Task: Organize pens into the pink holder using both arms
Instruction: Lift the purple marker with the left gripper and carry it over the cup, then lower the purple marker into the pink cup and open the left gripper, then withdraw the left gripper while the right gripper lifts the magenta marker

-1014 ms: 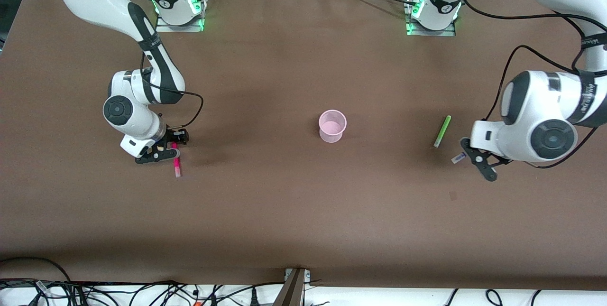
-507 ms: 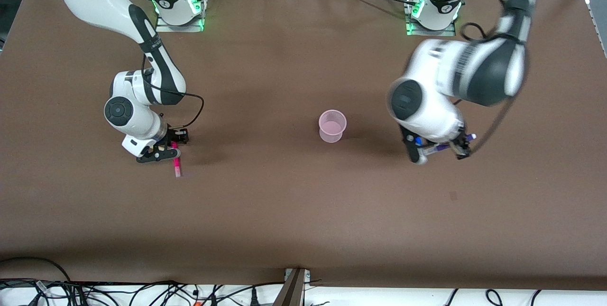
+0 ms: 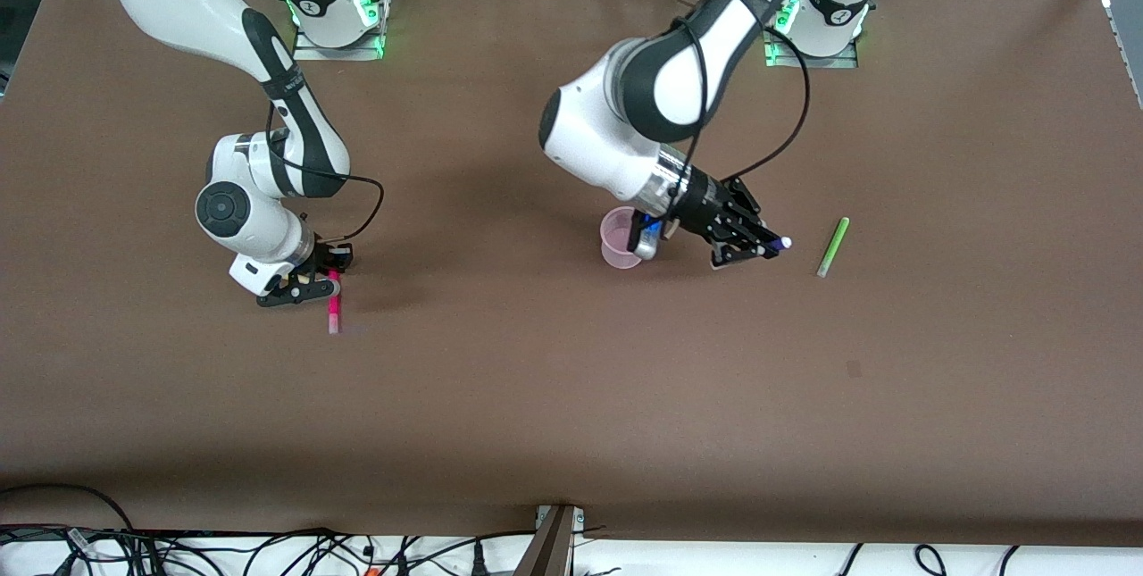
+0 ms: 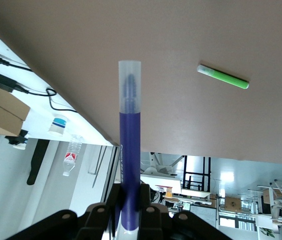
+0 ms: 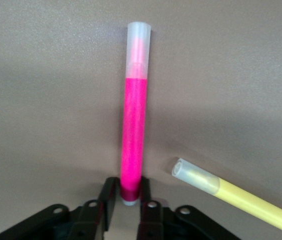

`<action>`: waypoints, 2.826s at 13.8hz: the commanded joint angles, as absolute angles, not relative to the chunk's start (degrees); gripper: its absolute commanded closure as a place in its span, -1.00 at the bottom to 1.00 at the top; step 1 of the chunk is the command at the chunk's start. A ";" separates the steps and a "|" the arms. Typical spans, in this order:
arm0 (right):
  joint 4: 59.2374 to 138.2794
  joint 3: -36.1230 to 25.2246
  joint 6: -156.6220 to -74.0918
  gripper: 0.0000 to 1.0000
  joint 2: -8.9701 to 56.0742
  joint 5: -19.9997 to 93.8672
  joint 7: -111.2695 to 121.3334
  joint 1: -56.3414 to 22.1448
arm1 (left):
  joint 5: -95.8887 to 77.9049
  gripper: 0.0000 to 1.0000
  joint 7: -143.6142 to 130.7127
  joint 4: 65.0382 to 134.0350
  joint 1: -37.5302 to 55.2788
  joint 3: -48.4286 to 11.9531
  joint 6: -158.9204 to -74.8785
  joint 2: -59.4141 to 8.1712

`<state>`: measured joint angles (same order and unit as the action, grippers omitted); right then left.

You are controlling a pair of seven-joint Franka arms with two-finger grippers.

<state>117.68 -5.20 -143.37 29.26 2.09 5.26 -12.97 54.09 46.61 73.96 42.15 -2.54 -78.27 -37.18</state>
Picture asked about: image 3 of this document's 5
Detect green marker pen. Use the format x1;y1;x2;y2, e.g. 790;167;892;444
816;216;851;280

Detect black looped floor cable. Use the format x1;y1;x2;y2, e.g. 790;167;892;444
0;481;137;539

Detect tangled black floor cables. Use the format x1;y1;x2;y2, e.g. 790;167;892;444
0;524;538;576

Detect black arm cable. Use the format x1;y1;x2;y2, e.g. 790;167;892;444
672;0;812;186
266;101;386;246

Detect aluminium table post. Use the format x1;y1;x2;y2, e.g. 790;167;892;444
513;504;587;576

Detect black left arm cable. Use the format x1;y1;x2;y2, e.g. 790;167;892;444
672;0;812;186

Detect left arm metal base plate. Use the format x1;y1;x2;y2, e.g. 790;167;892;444
765;40;860;70

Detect purple marker pen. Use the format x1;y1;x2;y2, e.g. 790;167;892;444
712;237;794;271

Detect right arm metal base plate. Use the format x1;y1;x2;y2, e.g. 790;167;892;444
292;29;387;62

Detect pink pen holder cup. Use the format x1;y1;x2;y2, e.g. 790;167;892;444
599;206;655;271

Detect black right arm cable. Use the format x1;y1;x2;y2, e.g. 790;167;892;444
266;101;386;246

